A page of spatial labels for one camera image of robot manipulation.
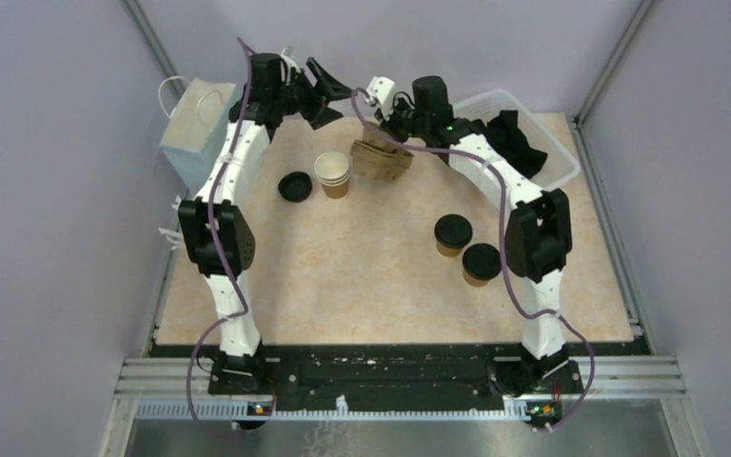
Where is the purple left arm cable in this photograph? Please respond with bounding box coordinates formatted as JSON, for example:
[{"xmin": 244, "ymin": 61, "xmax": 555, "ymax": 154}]
[{"xmin": 188, "ymin": 36, "xmax": 260, "ymax": 443}]

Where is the black coffee cup lid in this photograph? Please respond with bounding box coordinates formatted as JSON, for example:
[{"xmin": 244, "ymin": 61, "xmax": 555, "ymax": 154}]
[{"xmin": 434, "ymin": 214, "xmax": 475, "ymax": 249}]

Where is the stack of black lids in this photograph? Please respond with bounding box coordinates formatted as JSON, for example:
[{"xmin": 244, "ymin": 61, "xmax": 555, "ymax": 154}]
[{"xmin": 277, "ymin": 171, "xmax": 313, "ymax": 203}]

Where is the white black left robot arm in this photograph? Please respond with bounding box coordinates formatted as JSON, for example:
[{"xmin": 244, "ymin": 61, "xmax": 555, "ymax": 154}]
[{"xmin": 177, "ymin": 52, "xmax": 352, "ymax": 394}]

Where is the light blue paper bag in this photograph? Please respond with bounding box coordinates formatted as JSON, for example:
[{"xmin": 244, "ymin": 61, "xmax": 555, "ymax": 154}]
[{"xmin": 159, "ymin": 75, "xmax": 236, "ymax": 193}]

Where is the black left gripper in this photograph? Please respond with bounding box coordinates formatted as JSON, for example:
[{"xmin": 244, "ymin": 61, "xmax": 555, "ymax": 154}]
[{"xmin": 274, "ymin": 57, "xmax": 357, "ymax": 130}]

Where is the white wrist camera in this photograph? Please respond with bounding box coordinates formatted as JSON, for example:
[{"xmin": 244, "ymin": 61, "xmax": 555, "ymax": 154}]
[
  {"xmin": 280, "ymin": 46, "xmax": 302, "ymax": 84},
  {"xmin": 365, "ymin": 76, "xmax": 396, "ymax": 109}
]

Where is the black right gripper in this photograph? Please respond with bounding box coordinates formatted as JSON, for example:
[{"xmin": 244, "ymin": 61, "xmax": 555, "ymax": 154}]
[{"xmin": 375, "ymin": 95, "xmax": 430, "ymax": 147}]

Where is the white cable duct strip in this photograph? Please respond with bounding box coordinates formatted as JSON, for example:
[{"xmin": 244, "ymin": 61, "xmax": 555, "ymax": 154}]
[{"xmin": 135, "ymin": 395, "xmax": 531, "ymax": 423}]

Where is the brown paper coffee cup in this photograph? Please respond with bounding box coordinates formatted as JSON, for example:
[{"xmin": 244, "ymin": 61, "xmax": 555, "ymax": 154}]
[{"xmin": 434, "ymin": 214, "xmax": 475, "ymax": 259}]

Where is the black cloth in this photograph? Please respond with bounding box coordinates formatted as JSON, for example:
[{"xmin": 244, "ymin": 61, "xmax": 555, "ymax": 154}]
[{"xmin": 484, "ymin": 110, "xmax": 548, "ymax": 179}]

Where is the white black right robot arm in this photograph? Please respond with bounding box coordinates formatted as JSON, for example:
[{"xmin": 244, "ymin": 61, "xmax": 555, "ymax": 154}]
[{"xmin": 365, "ymin": 76, "xmax": 572, "ymax": 392}]

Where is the brown cardboard cup carrier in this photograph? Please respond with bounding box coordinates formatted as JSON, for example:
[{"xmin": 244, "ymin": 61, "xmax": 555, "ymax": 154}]
[{"xmin": 350, "ymin": 127, "xmax": 414, "ymax": 182}]

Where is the black mounting base rail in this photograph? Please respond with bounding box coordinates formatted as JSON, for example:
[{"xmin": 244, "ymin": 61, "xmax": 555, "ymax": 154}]
[{"xmin": 122, "ymin": 340, "xmax": 649, "ymax": 413}]

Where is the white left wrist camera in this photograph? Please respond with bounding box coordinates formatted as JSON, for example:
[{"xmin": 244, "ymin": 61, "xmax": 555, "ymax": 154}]
[{"xmin": 280, "ymin": 46, "xmax": 302, "ymax": 84}]

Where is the stack of paper cups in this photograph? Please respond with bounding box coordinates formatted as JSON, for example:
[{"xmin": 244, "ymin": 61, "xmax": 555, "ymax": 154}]
[{"xmin": 313, "ymin": 151, "xmax": 350, "ymax": 199}]

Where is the white plastic basket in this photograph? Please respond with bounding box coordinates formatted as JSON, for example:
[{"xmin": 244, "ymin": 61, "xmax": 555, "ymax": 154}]
[{"xmin": 453, "ymin": 89, "xmax": 581, "ymax": 190}]

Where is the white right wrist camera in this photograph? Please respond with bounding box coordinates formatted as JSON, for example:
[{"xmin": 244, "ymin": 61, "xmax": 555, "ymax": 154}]
[{"xmin": 365, "ymin": 76, "xmax": 396, "ymax": 109}]

